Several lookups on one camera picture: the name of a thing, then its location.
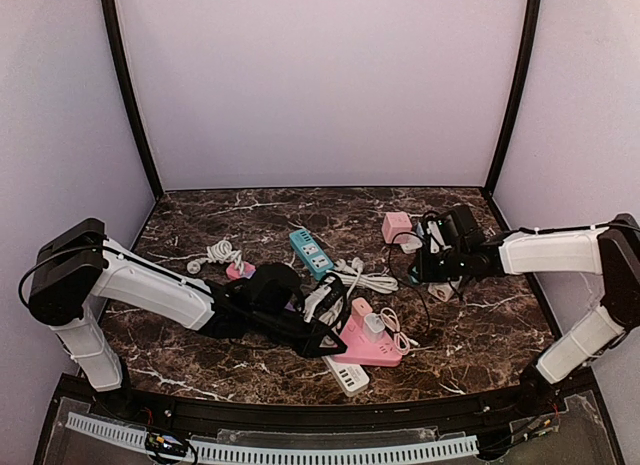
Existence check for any white square adapter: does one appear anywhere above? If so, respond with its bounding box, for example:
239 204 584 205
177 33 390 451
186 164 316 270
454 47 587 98
400 234 424 254

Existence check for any pink triangular power strip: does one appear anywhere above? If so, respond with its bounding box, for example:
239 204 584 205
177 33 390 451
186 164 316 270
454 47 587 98
331 317 403 368

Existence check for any pink adapter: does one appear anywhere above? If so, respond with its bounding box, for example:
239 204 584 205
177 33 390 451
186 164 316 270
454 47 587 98
225 261 256 280

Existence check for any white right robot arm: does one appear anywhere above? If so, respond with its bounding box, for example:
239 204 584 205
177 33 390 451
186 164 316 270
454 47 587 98
408 205 639 386

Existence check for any small circuit board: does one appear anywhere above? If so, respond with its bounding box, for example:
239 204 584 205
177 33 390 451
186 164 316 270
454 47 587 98
144 432 189 457

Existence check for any white charger cube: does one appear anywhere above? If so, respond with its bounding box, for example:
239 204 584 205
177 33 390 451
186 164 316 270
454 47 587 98
363 313 386 343

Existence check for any teal charger cube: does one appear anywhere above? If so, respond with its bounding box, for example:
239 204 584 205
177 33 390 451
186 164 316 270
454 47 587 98
408 266 423 285

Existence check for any purple strip white cord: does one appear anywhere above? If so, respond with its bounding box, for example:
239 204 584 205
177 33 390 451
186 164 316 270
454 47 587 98
185 239 251 276

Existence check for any white round power plug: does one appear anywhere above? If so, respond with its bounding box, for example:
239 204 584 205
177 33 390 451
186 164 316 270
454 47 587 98
427 280 462 303

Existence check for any pink coiled cable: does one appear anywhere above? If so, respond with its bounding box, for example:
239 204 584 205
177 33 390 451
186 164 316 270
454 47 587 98
377 307 421 357

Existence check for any white power cord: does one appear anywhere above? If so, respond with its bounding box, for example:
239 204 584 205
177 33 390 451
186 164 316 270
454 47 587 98
329 257 401 306

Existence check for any peach charger cube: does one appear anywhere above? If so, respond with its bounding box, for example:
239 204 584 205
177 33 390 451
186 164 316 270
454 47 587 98
351 297 373 326

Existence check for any black usb cable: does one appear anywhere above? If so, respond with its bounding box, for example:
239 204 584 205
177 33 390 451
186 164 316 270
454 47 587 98
387 242 464 346

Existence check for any black frame post left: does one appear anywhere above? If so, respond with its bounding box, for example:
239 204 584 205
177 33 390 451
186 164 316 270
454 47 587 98
100 0 164 201

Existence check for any white power strip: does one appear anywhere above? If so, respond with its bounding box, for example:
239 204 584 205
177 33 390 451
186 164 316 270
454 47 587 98
322 356 370 397

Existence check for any white cable duct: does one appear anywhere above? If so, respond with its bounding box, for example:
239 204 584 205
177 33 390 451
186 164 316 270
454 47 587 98
65 412 479 464

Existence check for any pink cube socket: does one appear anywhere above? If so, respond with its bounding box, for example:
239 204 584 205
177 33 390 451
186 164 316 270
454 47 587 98
381 212 413 245

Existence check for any black frame post right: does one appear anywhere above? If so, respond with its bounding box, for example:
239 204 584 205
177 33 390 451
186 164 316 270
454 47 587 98
483 0 542 196

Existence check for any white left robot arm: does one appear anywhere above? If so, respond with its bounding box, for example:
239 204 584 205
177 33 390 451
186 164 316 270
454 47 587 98
18 218 349 393

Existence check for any teal power strip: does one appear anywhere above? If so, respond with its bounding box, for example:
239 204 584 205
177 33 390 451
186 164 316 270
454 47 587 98
289 229 334 281

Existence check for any black frame post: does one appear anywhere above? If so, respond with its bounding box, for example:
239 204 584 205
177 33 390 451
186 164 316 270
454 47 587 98
483 0 542 196
100 0 164 201

